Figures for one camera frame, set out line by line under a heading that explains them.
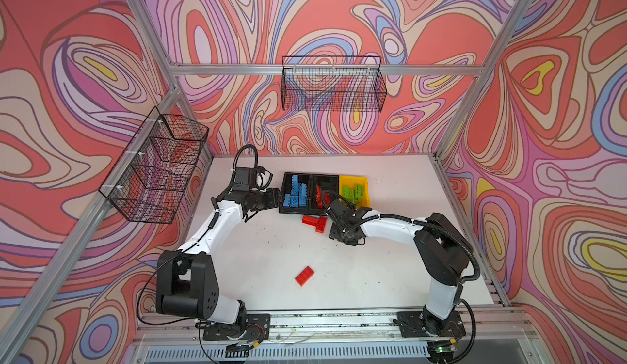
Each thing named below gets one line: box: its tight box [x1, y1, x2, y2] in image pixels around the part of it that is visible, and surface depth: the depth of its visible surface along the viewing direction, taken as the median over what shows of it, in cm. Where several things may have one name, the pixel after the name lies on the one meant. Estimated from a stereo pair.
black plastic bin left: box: [279, 172, 312, 215], surface depth 102 cm
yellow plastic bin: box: [338, 174, 371, 209], surface depth 103 cm
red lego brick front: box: [294, 266, 315, 287], surface depth 84 cm
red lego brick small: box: [315, 216, 328, 234], surface depth 96 cm
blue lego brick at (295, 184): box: [290, 174, 299, 196], surface depth 104 cm
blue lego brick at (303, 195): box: [298, 182, 308, 207], surface depth 103 cm
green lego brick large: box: [342, 186, 355, 204], surface depth 102 cm
